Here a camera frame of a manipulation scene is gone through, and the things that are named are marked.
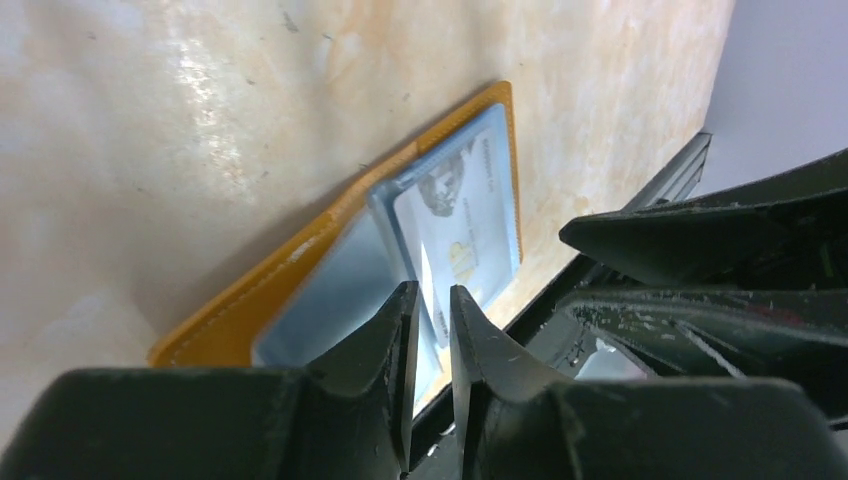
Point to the yellow leather card holder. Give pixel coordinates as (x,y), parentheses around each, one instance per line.
(333,275)

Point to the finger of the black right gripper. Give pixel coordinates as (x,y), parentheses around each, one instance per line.
(796,335)
(798,217)

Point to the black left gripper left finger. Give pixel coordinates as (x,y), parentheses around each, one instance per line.
(345,415)

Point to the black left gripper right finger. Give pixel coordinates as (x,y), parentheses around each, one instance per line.
(518,418)

